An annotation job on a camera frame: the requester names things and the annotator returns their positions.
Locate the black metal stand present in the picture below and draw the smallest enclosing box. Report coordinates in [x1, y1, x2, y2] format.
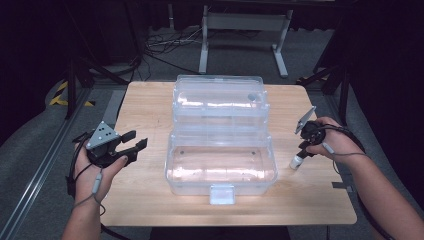
[295, 63, 352, 127]
[63, 54, 130, 120]

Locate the yellow black floor tape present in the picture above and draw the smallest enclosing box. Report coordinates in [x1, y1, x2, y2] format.
[48, 80, 97, 108]

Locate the bundle of black floor cables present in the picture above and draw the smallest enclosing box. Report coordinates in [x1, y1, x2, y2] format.
[143, 25, 205, 75]

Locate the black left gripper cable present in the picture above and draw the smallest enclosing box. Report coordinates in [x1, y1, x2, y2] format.
[65, 131, 94, 199]

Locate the small white bottle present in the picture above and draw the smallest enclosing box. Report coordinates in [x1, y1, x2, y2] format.
[289, 154, 305, 171]

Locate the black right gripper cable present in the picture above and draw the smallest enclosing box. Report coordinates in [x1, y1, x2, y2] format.
[318, 123, 399, 240]

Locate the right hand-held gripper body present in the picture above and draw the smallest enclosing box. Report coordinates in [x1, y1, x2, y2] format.
[294, 105, 328, 148]

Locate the white metal table frame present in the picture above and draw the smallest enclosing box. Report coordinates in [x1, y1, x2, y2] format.
[198, 4, 295, 80]

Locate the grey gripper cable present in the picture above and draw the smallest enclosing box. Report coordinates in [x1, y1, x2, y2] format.
[71, 168, 107, 216]
[321, 141, 372, 158]

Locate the person's right hand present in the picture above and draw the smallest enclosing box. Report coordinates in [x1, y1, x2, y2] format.
[306, 116, 363, 165]

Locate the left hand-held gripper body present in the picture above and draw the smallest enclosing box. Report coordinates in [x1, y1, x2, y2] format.
[85, 120, 122, 169]

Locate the person's left hand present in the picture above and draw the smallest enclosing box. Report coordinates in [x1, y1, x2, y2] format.
[73, 142, 130, 205]

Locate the grey right gripper cable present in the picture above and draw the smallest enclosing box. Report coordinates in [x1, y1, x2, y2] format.
[321, 141, 372, 158]

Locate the clear plastic storage box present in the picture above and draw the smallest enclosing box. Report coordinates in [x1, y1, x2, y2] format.
[164, 74, 279, 205]

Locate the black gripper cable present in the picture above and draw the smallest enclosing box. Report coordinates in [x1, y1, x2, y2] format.
[65, 131, 94, 199]
[318, 123, 399, 240]

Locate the aluminium floor rail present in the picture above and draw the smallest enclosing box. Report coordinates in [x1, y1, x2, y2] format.
[0, 87, 94, 240]

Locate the grey left gripper cable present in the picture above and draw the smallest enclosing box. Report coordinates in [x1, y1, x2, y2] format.
[71, 168, 107, 216]

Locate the person's black clothing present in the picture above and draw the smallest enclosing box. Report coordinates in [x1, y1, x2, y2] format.
[149, 225, 292, 240]

